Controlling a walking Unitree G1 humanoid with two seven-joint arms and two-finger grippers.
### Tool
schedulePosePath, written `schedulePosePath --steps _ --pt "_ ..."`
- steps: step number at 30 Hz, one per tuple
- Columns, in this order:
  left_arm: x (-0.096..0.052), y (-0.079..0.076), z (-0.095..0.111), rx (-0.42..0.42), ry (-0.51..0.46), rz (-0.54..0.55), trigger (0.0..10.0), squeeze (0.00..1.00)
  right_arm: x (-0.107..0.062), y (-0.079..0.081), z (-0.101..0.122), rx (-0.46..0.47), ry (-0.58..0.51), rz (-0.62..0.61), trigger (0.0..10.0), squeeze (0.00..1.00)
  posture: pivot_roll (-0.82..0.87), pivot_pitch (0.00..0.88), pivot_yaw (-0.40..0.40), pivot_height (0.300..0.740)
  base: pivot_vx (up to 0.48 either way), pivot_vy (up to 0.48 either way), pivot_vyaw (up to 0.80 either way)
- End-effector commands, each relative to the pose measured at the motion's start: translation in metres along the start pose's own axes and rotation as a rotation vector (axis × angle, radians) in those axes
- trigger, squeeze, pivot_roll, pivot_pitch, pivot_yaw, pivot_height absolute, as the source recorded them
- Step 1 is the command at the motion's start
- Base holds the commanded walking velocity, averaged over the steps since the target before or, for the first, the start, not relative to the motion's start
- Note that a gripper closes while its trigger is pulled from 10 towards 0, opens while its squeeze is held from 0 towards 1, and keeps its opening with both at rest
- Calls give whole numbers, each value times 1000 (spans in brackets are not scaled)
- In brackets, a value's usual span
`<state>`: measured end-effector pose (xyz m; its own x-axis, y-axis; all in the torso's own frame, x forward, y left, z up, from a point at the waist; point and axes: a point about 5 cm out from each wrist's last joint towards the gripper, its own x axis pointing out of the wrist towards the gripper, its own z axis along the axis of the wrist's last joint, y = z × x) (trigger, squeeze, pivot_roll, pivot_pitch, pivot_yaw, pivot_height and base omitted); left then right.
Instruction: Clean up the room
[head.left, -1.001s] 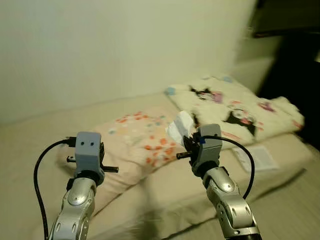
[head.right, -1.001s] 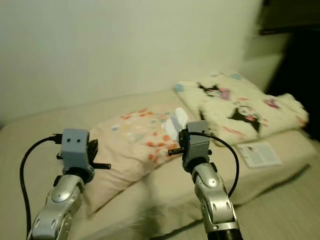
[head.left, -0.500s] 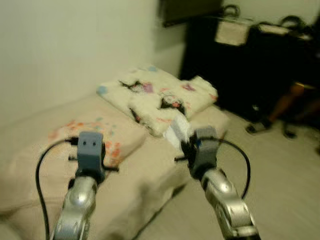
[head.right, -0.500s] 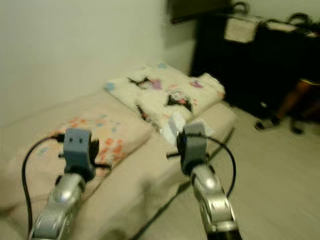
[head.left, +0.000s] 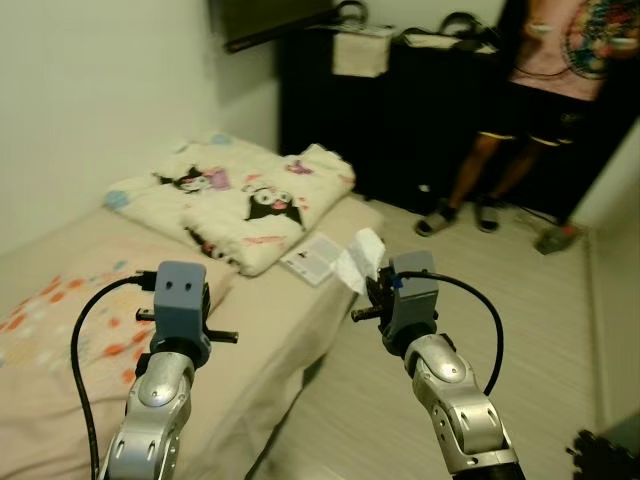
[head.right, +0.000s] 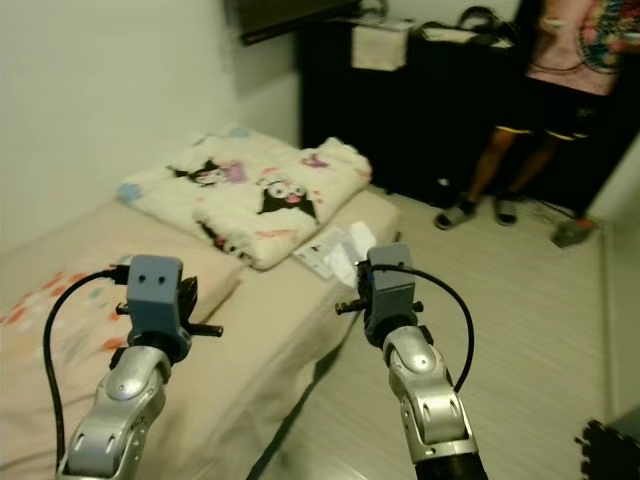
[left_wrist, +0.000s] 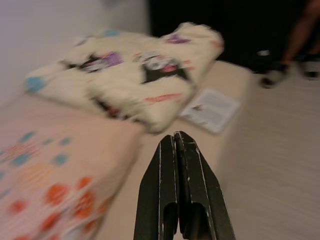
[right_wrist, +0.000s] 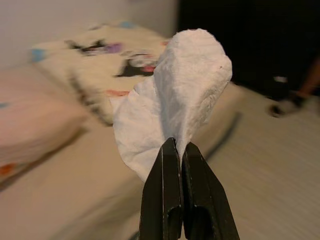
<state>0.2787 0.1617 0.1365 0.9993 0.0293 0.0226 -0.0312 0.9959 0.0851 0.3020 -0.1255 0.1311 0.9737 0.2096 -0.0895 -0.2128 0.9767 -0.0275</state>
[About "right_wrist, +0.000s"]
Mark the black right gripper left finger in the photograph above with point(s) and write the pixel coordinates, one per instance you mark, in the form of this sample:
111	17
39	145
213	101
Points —
162	200

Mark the pink dotted pillow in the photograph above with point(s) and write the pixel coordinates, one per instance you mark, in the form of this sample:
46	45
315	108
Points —
32	120

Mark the grey slipper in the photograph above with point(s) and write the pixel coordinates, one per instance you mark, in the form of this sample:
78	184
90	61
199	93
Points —
287	105

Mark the white tissue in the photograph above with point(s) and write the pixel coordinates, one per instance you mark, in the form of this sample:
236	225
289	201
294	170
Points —
192	75

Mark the black cabinet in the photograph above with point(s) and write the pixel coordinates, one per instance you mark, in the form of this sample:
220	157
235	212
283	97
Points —
237	37

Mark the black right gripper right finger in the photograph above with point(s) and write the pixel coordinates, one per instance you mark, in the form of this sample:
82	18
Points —
207	205

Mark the cream sheeted mattress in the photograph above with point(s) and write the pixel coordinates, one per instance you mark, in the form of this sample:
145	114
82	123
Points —
75	200

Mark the cream cartoon print blanket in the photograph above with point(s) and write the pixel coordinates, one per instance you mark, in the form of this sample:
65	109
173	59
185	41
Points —
95	67

